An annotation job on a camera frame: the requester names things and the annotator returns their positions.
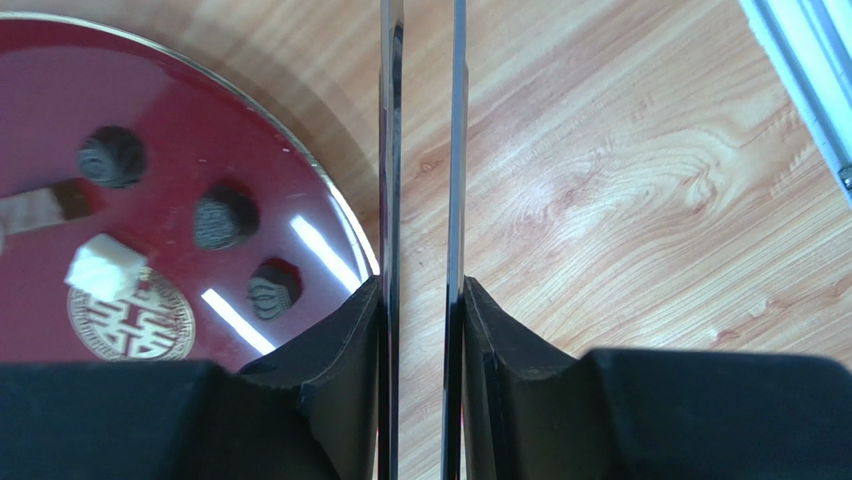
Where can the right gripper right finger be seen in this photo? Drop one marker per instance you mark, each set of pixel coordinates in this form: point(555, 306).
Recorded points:
point(531, 411)

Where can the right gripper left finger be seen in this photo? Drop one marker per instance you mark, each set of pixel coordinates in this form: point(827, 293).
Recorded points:
point(307, 410)

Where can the red round plate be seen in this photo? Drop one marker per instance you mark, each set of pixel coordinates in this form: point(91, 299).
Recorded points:
point(64, 78)

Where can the dark round chocolate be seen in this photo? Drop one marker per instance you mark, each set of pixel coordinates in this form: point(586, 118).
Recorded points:
point(223, 218)

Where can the metal tongs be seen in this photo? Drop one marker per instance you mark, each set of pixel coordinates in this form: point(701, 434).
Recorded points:
point(390, 161)

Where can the dark crown chocolate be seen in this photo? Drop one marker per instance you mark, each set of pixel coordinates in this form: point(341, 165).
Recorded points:
point(273, 288)

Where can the white cube chocolate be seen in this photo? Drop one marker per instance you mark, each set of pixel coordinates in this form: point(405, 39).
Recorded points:
point(106, 269)

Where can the brown bar chocolate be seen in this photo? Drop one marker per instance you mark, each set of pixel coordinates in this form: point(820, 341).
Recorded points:
point(48, 206)

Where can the dark swirl chocolate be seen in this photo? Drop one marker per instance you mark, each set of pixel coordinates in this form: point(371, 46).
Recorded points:
point(112, 157)

